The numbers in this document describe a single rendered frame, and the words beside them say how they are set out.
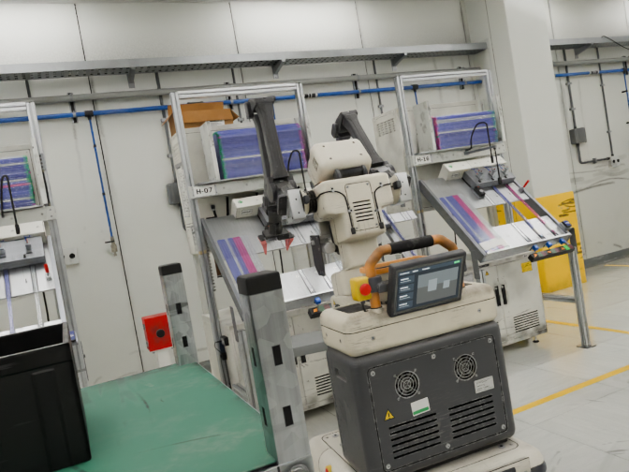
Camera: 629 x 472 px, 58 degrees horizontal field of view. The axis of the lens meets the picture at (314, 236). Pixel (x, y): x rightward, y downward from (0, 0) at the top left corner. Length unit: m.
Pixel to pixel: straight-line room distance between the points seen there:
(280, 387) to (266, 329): 0.05
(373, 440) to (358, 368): 0.22
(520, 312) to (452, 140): 1.22
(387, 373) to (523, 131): 4.22
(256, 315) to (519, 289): 3.62
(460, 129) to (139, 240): 2.50
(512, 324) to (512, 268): 0.37
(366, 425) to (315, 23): 4.15
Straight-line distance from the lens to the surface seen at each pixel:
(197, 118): 3.56
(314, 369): 3.25
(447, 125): 3.91
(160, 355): 2.81
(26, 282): 2.91
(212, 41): 5.00
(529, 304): 4.09
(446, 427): 1.92
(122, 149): 4.64
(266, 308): 0.46
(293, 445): 0.49
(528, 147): 5.75
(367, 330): 1.73
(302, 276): 2.94
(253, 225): 3.20
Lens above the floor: 1.14
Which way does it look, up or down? 3 degrees down
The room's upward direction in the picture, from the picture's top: 10 degrees counter-clockwise
